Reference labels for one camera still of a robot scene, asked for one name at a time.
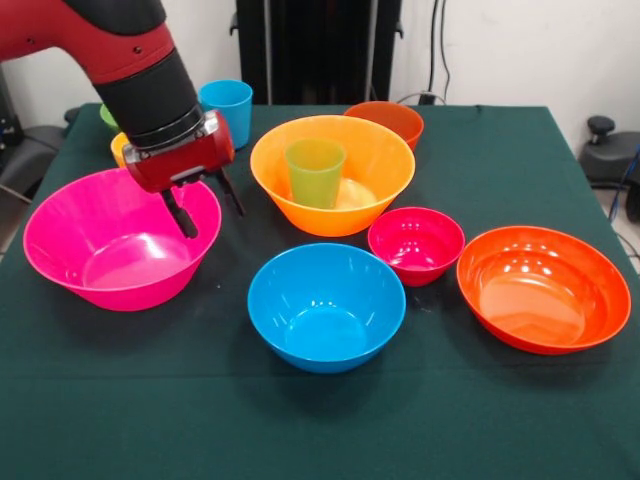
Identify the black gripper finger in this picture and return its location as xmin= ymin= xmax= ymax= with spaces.
xmin=215 ymin=167 xmax=246 ymax=217
xmin=160 ymin=188 xmax=200 ymax=239

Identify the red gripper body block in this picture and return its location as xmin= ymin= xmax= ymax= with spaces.
xmin=122 ymin=109 xmax=236 ymax=194

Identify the green cup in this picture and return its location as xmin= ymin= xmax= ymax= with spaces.
xmin=284 ymin=137 xmax=348 ymax=210

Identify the large magenta bowl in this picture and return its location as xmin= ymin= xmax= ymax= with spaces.
xmin=22 ymin=167 xmax=223 ymax=313

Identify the blue bowl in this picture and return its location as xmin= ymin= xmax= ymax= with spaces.
xmin=247 ymin=242 xmax=407 ymax=375

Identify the large orange bowl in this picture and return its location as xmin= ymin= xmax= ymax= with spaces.
xmin=249 ymin=114 xmax=417 ymax=238

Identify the small red-orange bowl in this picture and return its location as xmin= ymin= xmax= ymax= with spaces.
xmin=343 ymin=100 xmax=425 ymax=151

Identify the yellow cup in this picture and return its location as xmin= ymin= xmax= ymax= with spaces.
xmin=110 ymin=132 xmax=132 ymax=169

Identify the blue cup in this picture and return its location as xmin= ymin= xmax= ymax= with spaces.
xmin=198 ymin=79 xmax=254 ymax=151

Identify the green bowl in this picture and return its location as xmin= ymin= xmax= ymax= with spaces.
xmin=98 ymin=103 xmax=121 ymax=134

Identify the small crimson bowl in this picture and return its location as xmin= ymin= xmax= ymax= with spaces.
xmin=367 ymin=206 xmax=466 ymax=288

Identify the dark green tablecloth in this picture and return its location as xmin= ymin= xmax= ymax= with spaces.
xmin=0 ymin=102 xmax=640 ymax=480

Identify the wide red-orange bowl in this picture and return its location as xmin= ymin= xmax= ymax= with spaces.
xmin=456 ymin=225 xmax=632 ymax=356

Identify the grey pedestal foot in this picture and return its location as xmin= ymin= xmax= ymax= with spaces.
xmin=578 ymin=115 xmax=640 ymax=187
xmin=0 ymin=124 xmax=69 ymax=201

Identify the blue cable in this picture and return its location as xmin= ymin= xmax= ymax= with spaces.
xmin=606 ymin=144 xmax=640 ymax=224

